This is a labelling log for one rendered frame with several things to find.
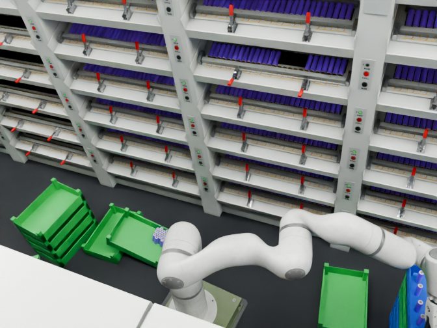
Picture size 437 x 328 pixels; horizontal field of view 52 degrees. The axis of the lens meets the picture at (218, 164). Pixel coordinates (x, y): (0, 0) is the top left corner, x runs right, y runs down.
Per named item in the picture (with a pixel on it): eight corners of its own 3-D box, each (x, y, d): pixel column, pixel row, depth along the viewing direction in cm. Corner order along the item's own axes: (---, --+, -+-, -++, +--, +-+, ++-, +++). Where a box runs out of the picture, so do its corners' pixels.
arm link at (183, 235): (166, 298, 156) (153, 259, 140) (176, 254, 169) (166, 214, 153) (199, 301, 154) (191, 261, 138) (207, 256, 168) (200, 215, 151)
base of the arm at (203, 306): (205, 341, 163) (199, 316, 150) (159, 325, 169) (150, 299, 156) (224, 297, 175) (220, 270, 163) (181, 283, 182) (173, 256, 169)
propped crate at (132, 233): (175, 237, 239) (177, 230, 233) (158, 269, 227) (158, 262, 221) (125, 214, 242) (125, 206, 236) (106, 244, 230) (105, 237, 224)
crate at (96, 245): (117, 265, 232) (112, 256, 226) (85, 254, 238) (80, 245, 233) (144, 220, 250) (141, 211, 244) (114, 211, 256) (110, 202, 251)
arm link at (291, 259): (172, 255, 157) (162, 297, 145) (158, 234, 149) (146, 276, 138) (315, 241, 140) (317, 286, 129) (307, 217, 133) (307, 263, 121)
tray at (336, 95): (348, 105, 160) (348, 91, 151) (196, 81, 180) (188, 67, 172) (360, 59, 166) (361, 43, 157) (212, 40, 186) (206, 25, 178)
